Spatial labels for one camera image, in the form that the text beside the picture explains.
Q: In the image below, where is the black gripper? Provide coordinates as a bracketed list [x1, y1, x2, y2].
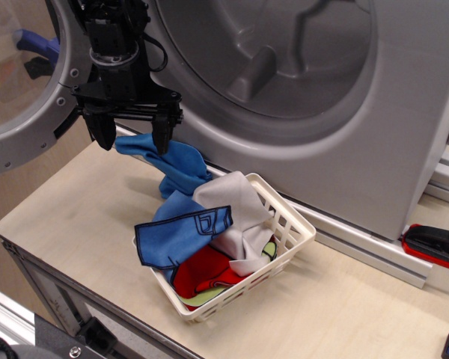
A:
[71, 55, 183, 156]

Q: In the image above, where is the blue jeans-print cloth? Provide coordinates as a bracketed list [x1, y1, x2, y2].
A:
[135, 191, 233, 271]

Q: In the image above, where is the light grey cloth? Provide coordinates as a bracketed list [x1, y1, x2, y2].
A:
[192, 171, 273, 277]

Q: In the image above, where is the red cloth with black print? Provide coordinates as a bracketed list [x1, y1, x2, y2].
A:
[171, 234, 276, 311]

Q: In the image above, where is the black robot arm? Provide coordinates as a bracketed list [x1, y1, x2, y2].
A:
[71, 1, 183, 156]

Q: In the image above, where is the round transparent machine door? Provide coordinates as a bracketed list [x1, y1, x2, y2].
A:
[0, 1, 91, 174]

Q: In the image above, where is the white plastic laundry basket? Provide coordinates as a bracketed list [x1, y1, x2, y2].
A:
[150, 174, 316, 322]

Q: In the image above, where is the grey toy washing machine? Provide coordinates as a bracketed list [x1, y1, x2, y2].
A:
[147, 1, 449, 239]

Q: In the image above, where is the blue cloth on table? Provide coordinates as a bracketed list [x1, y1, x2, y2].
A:
[114, 134, 213, 199]

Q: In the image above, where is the light green cloth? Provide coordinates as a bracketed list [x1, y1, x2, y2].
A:
[178, 241, 278, 307]

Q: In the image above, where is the red and black clamp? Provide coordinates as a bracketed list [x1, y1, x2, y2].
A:
[401, 224, 449, 269]

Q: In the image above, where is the blue handle behind door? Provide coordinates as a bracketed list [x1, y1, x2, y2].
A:
[12, 28, 60, 67]

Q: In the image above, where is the black bracket with bolt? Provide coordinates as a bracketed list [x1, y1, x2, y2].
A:
[0, 316, 119, 359]

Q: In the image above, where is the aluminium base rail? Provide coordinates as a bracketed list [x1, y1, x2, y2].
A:
[114, 125, 449, 289]

